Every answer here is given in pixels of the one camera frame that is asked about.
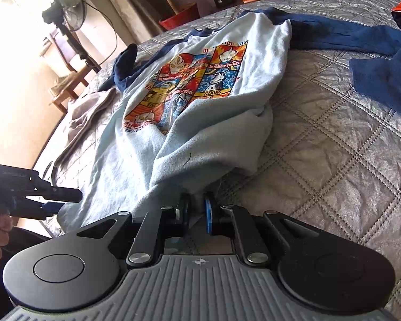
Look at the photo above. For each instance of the beige curtain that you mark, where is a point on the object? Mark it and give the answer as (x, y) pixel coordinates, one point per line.
(137, 6)

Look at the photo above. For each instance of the blue long-sleeve printed shirt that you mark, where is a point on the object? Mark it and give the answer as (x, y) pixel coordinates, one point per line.
(204, 133)

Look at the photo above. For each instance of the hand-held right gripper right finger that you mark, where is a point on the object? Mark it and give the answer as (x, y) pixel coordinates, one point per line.
(207, 214)

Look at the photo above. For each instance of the wooden chair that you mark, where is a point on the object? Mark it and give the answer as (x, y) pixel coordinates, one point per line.
(72, 73)

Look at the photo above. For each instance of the red plant pot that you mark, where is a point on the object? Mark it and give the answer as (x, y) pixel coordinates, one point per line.
(180, 18)

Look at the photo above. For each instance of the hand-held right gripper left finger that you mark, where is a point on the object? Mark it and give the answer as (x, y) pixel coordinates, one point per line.
(183, 214)

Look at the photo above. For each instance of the light grey garment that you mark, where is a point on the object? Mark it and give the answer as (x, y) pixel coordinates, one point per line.
(87, 113)

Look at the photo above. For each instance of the white sneaker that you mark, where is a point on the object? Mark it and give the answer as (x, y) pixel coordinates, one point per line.
(61, 85)

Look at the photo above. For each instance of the silver quilted bedspread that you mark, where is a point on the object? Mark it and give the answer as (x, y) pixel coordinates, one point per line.
(337, 140)

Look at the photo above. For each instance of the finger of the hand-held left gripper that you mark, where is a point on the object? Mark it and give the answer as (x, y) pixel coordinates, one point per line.
(48, 208)
(63, 194)

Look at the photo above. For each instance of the black standing fan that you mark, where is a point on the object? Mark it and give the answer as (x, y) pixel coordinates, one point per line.
(66, 0)

